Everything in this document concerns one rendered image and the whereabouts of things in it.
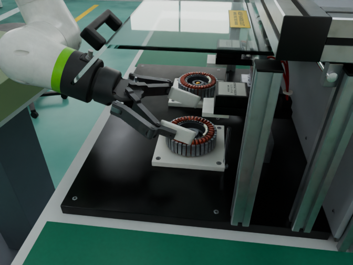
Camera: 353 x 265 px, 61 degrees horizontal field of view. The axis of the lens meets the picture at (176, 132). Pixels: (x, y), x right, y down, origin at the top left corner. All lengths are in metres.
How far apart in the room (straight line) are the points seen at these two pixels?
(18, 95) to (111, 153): 0.39
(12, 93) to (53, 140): 1.20
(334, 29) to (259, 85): 0.09
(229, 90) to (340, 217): 0.29
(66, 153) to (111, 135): 1.26
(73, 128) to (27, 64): 1.58
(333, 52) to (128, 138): 0.49
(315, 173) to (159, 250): 0.27
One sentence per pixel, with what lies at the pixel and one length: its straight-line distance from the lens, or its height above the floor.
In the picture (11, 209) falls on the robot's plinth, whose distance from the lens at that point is 1.30.
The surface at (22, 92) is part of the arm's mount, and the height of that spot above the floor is 0.78.
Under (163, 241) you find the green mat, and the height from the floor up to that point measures 0.75.
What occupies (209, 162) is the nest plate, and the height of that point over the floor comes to 0.78.
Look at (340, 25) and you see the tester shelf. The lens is 0.35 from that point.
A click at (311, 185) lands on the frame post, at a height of 0.88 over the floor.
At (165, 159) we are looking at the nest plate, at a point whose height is 0.78.
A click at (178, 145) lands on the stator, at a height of 0.81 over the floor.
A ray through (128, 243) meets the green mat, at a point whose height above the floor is 0.75.
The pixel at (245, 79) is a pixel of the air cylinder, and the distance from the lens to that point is 0.87.
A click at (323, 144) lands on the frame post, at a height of 0.95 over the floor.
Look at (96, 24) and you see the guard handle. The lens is 0.50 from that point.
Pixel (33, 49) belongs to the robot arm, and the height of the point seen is 0.99.
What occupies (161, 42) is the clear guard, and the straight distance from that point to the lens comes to 0.40.
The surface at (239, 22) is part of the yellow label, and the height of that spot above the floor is 1.07.
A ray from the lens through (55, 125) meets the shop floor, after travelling 2.26.
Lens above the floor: 1.20
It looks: 36 degrees down
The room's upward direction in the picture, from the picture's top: straight up
